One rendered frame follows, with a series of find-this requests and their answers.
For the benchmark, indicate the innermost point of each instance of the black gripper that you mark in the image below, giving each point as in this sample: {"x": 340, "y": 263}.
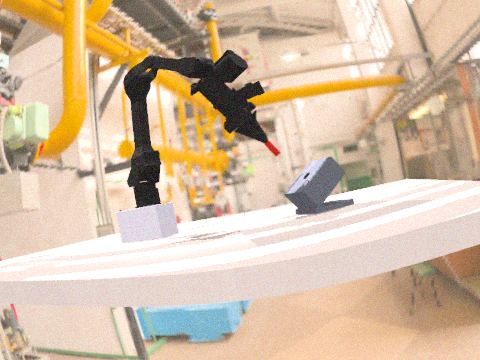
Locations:
{"x": 238, "y": 115}

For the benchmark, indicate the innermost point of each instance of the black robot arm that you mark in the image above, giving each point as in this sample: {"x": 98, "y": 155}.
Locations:
{"x": 145, "y": 161}

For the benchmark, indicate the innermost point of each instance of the grey metal panel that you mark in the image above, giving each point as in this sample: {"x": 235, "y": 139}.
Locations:
{"x": 313, "y": 186}

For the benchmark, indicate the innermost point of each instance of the red peg with white band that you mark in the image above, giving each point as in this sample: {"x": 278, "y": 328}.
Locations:
{"x": 272, "y": 148}

